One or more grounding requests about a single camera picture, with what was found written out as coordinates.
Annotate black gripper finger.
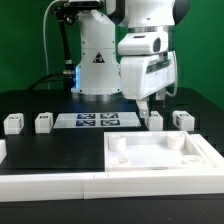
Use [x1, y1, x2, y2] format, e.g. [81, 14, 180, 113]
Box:
[137, 99, 149, 118]
[156, 89, 166, 100]

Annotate white square tabletop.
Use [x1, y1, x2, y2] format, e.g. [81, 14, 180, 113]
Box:
[104, 131, 214, 171]

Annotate black cable bundle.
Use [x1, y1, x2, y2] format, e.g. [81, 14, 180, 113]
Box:
[27, 1, 76, 91]

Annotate white cable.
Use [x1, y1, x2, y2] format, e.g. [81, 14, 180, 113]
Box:
[42, 0, 61, 90]

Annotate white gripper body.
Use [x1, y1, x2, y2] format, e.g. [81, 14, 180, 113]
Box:
[118, 26, 176, 100]

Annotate white U-shaped obstacle wall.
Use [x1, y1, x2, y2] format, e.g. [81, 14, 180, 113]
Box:
[0, 133, 224, 202]

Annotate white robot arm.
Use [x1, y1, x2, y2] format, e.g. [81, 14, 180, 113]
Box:
[68, 0, 191, 118]

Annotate white marker tag sheet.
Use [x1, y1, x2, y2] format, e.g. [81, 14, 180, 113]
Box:
[54, 112, 140, 129]

